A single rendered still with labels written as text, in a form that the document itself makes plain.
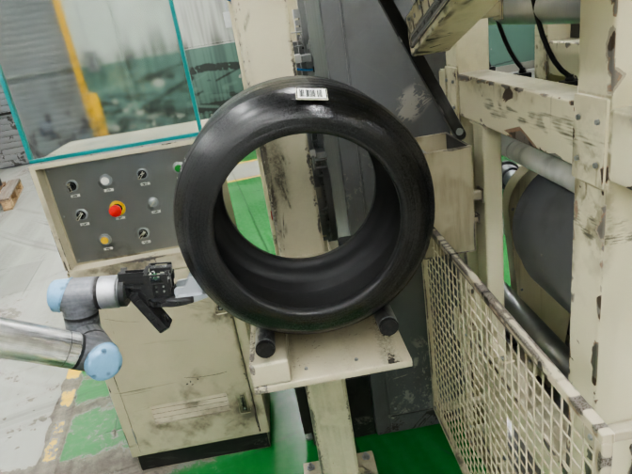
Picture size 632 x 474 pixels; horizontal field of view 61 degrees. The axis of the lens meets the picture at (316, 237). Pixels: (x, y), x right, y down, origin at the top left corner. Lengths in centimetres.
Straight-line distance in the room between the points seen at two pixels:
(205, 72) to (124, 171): 822
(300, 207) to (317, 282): 21
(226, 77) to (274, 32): 868
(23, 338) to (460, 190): 106
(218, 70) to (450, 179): 876
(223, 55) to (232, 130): 901
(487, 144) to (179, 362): 131
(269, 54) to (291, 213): 42
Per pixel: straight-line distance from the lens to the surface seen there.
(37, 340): 118
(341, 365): 129
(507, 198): 186
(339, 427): 186
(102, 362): 121
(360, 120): 105
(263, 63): 140
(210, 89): 1006
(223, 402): 218
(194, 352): 205
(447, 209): 148
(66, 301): 131
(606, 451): 86
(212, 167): 106
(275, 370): 125
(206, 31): 1010
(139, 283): 127
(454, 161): 145
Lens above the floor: 155
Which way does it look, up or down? 22 degrees down
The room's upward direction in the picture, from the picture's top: 9 degrees counter-clockwise
